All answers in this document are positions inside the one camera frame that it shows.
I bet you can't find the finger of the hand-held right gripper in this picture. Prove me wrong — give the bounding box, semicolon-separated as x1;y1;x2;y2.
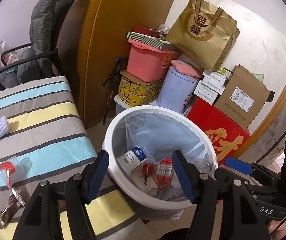
225;157;255;175
213;167;260;188

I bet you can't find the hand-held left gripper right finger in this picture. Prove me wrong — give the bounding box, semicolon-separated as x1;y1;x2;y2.
172;150;271;240

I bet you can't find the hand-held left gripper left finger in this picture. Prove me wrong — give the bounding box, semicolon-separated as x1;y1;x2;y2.
13;150;109;240

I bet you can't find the clear plastic bottle red label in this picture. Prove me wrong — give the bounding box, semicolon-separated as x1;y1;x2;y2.
143;157;215;190

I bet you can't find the white bottle with blue label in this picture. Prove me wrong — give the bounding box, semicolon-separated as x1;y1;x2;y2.
116;147;149;174

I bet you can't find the white trash bin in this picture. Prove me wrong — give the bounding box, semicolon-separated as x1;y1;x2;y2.
102;106;218;220

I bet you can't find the blue bin liner bag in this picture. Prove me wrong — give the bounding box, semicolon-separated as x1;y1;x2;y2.
115;112;208;200

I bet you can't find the brown snack wrapper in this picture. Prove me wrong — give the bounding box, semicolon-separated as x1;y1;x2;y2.
0;187;26;229

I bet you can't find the clear packet with red cap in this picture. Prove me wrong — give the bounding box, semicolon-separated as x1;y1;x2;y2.
0;155;24;189

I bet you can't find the person's right hand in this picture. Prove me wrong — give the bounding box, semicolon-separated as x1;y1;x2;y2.
268;219;286;240

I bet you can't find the large red box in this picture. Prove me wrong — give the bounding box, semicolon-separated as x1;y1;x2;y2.
187;97;251;165

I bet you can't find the brown cardboard box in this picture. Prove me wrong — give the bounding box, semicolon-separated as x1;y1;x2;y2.
213;64;275;130

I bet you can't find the white plastic storage box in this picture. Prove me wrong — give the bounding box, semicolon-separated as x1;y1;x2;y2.
114;96;158;117

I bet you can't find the black trekking pole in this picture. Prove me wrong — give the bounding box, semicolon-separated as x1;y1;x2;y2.
102;57;128;125

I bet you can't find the lilac container with pink lid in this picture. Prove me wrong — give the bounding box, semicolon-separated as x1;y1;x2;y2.
157;59;203;115

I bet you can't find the yellow floral box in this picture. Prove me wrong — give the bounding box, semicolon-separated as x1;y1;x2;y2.
118;70;165;105

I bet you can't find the pink plastic bin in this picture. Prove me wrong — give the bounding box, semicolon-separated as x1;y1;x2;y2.
126;39;181;83

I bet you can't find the gold paper bag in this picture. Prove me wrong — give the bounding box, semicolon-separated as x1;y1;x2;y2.
165;0;240;72

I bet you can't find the striped gift box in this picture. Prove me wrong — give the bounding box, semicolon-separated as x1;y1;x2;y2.
126;31;181;52

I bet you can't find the small dark red box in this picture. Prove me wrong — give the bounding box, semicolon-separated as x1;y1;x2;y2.
133;26;165;39

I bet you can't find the black chair with grey cushion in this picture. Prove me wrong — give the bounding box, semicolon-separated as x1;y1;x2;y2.
0;0;83;92

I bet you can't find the wooden wardrobe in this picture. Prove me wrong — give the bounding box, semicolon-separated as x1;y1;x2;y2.
60;0;182;128

